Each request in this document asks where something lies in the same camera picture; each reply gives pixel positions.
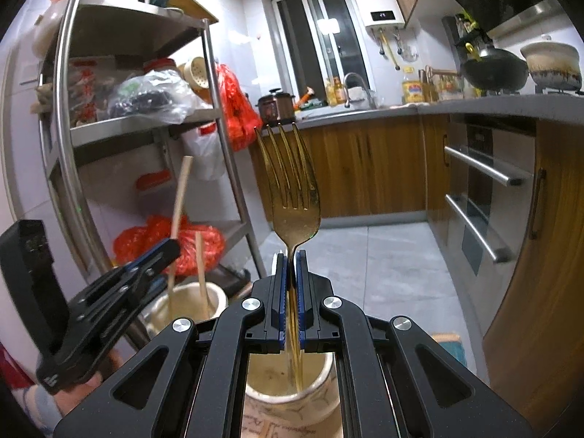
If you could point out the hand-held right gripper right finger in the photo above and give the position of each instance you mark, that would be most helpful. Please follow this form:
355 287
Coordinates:
301 301

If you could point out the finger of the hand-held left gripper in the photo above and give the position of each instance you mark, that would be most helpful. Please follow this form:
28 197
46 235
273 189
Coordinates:
123 289
157 250

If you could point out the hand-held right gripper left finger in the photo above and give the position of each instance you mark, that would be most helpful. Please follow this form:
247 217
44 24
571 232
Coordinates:
283 301

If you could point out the wooden chopstick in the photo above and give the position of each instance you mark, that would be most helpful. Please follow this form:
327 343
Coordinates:
182 191
201 273

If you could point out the cream ceramic chopstick jar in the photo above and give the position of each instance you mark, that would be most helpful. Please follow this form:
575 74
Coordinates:
216 303

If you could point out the cream ceramic fork jar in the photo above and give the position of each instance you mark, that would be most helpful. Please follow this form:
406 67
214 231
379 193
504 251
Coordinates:
273 374

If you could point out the gold fork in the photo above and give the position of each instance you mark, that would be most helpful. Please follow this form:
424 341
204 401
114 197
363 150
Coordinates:
294 219

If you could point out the person's left hand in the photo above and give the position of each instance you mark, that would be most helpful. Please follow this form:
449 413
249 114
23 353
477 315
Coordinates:
93 378

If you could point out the hanging white plastic bag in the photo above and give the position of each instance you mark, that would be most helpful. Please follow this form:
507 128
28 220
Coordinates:
205 150

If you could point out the printed placemat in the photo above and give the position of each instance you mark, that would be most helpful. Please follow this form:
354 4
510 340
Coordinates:
273 430

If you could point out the wooden base cabinets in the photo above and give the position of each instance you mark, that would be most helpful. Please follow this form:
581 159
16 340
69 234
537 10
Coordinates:
365 169

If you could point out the clear plastic bag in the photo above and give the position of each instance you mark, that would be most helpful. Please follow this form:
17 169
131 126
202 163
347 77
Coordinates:
150 96

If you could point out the small floor mat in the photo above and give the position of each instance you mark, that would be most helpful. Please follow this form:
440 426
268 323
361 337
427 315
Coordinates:
449 349

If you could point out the hanging red plastic bag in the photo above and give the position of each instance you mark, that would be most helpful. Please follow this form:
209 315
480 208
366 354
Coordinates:
235 109

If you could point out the red printed packet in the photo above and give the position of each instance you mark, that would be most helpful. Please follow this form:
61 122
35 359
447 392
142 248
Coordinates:
91 91

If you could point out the stainless steel shelf rack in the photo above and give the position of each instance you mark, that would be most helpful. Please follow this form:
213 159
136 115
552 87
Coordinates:
68 100

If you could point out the beige plastic strainer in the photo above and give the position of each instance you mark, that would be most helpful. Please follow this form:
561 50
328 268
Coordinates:
196 73

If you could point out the red-lidded plastic jar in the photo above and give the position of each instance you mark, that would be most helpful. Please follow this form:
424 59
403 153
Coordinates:
159 66

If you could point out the electric pressure cooker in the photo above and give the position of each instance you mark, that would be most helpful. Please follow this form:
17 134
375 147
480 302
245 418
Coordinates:
275 107

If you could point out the orange plastic item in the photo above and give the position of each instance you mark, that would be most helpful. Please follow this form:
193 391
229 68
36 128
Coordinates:
304 99

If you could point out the yellow condiment bottles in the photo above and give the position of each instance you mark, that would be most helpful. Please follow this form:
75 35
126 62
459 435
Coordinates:
335 91

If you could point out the steel faucet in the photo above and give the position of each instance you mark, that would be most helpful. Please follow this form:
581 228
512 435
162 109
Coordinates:
353 82

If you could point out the built-in steel oven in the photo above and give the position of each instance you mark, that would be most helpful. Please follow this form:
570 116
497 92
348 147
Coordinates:
488 169

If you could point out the yellow oil bottle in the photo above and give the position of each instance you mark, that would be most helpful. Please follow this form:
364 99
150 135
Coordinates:
412 89

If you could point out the cardboard box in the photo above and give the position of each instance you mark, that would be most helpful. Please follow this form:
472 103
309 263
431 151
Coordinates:
182 0

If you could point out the window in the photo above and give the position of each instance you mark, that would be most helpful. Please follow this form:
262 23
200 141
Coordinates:
319 41

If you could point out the black wok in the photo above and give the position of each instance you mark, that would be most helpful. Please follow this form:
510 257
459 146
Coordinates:
495 70

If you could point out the white water heater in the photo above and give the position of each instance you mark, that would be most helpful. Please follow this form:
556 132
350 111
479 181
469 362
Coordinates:
376 2

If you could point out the white casserole pot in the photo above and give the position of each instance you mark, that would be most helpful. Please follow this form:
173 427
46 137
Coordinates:
552 64

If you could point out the wall spice rack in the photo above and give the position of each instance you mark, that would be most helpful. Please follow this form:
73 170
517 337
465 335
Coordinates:
465 27

